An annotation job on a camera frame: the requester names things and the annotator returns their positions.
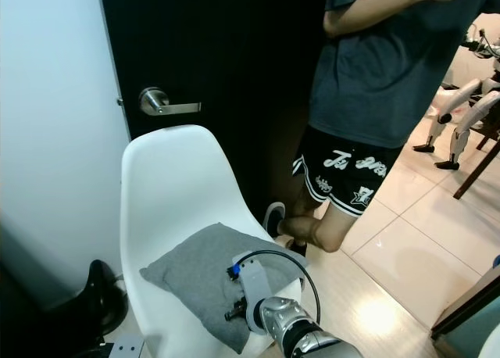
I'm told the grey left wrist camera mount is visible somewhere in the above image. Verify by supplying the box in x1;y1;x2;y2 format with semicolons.
109;336;145;358

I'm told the silver door lever handle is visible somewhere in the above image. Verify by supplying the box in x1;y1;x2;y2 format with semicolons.
138;87;202;116

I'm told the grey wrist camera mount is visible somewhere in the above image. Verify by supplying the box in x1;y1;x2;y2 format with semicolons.
233;251;276;333
109;336;145;358

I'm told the black door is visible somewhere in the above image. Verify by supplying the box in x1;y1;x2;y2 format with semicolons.
98;0;330;242

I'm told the person in dark shorts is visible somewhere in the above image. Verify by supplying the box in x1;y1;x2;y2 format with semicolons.
264;0;500;255

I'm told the dark wooden furniture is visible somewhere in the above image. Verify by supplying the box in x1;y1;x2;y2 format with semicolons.
430;264;500;358

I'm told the grey pillow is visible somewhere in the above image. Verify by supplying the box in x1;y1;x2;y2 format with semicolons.
139;223;305;354

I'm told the white humanoid robot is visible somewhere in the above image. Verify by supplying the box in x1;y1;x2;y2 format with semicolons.
412;18;500;171

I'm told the white plastic chair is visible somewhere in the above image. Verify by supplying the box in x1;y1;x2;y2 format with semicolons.
121;125;291;358

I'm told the dark wooden table leg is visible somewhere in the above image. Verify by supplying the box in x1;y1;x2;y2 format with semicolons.
453;135;500;200

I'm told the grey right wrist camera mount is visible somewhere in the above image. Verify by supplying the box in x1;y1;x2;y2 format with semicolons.
233;251;276;333

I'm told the grey slipper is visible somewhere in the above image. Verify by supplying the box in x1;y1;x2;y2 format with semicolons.
264;202;287;238

